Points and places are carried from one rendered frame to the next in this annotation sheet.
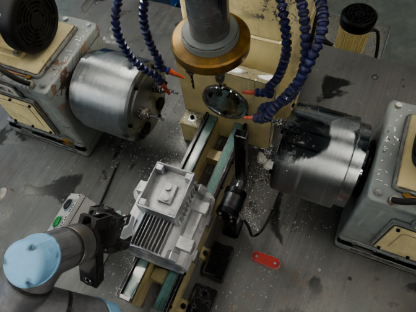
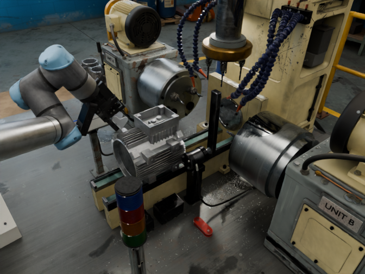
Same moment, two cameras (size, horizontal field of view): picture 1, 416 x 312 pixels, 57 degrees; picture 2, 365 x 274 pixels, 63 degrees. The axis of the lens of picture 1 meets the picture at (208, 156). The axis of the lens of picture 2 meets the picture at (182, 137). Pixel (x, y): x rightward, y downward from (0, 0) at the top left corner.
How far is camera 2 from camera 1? 0.56 m
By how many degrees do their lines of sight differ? 28
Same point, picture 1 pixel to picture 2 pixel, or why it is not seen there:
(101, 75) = (162, 65)
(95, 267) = (85, 114)
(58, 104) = (132, 75)
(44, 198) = not seen: hidden behind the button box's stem
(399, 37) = not seen: outside the picture
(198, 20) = (219, 19)
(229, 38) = (235, 41)
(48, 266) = (60, 59)
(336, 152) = (279, 137)
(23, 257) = (52, 49)
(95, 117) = (146, 87)
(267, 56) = (268, 93)
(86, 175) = not seen: hidden behind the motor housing
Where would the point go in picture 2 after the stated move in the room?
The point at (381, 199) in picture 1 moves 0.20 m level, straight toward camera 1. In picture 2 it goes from (296, 168) to (226, 182)
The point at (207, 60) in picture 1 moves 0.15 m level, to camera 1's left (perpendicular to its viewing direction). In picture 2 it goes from (216, 48) to (176, 42)
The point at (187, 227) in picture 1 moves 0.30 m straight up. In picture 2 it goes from (156, 148) to (151, 63)
